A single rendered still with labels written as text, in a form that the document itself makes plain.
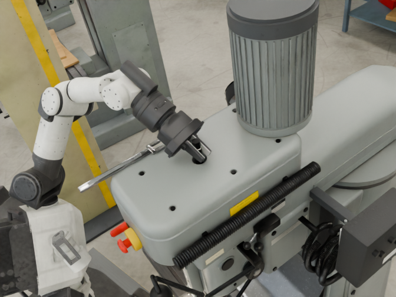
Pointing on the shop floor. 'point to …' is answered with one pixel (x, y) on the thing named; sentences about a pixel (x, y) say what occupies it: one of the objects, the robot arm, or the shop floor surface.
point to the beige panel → (37, 50)
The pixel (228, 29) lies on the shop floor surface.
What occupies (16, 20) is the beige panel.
